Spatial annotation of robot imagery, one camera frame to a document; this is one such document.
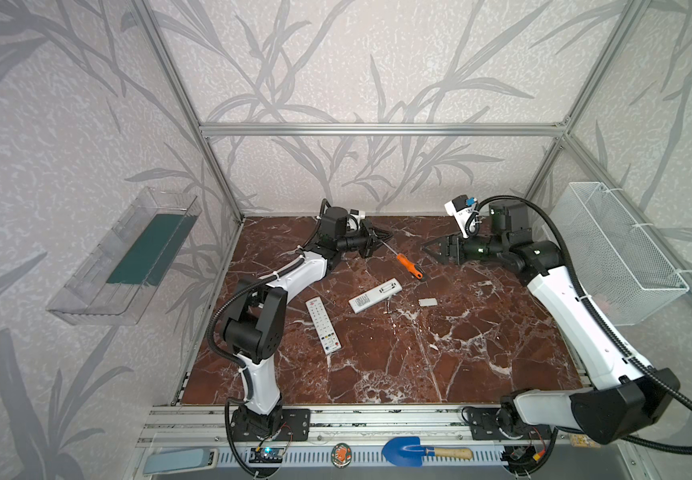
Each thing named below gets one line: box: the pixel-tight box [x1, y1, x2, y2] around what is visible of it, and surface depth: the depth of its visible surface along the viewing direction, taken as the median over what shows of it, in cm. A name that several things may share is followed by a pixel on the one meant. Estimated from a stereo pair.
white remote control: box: [348, 277, 403, 313], surface depth 98 cm
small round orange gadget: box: [330, 442, 353, 469], surface depth 71 cm
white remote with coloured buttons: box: [305, 296, 342, 355], surface depth 91 cm
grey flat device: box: [143, 448, 219, 476], surface depth 68 cm
